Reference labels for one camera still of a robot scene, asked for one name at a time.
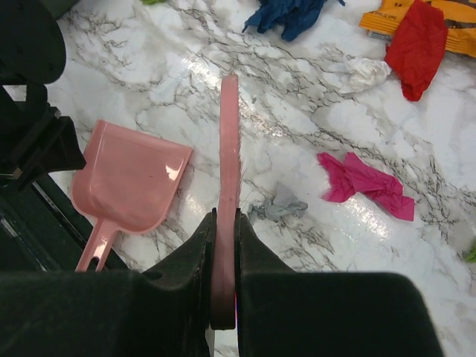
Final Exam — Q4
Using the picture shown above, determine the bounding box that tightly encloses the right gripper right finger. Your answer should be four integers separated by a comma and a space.
234, 213, 443, 356

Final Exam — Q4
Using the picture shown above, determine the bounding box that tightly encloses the grey paper scrap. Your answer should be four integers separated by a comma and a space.
248, 182, 308, 222

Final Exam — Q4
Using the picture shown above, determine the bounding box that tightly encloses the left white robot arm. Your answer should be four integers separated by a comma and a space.
1, 1, 86, 191

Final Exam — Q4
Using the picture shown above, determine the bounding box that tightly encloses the blue paper scrap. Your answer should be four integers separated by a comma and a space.
242, 0, 327, 42

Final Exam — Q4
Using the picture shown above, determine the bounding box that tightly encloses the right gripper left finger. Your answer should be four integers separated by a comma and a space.
1, 212, 216, 356

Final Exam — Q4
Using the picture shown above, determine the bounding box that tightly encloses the green paper scrap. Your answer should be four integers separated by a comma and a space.
141, 0, 167, 6
462, 243, 476, 263

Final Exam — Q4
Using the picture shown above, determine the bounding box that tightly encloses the white paper scrap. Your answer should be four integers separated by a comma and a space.
339, 56, 392, 94

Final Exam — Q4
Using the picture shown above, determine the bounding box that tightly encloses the orange chips bag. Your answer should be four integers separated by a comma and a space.
359, 1, 475, 57

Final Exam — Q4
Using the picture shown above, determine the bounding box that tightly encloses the grey fruit tray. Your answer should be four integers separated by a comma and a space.
49, 0, 80, 19

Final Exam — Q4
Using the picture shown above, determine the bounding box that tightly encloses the pink hand brush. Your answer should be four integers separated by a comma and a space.
210, 74, 242, 330

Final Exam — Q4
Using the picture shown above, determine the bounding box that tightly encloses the pink dustpan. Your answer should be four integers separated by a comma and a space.
71, 120, 193, 271

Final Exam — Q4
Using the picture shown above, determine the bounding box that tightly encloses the magenta paper scrap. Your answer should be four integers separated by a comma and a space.
316, 152, 415, 222

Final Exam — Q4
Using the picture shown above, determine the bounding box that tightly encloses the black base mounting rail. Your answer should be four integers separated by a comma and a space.
0, 170, 138, 274

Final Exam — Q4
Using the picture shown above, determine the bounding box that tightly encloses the red paper scrap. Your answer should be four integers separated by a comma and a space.
385, 1, 448, 102

